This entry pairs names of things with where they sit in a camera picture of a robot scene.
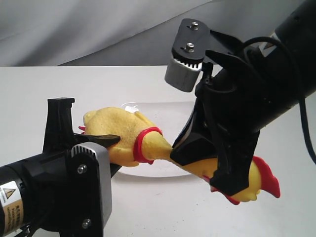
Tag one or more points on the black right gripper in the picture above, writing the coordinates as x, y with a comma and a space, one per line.
221, 127

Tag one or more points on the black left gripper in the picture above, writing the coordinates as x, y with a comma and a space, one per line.
61, 145

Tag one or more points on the yellow rubber chicken toy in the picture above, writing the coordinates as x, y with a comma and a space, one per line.
141, 141

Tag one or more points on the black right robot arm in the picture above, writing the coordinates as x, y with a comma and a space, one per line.
285, 61

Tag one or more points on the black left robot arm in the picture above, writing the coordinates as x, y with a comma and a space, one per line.
66, 188

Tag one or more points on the white square plate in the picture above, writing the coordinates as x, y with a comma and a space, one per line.
170, 117

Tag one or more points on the grey backdrop cloth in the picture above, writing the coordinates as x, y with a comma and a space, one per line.
120, 32

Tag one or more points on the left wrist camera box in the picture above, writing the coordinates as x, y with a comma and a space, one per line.
89, 171

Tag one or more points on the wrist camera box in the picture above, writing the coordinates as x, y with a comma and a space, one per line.
187, 54
89, 171

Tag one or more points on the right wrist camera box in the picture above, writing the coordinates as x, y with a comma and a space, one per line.
187, 54

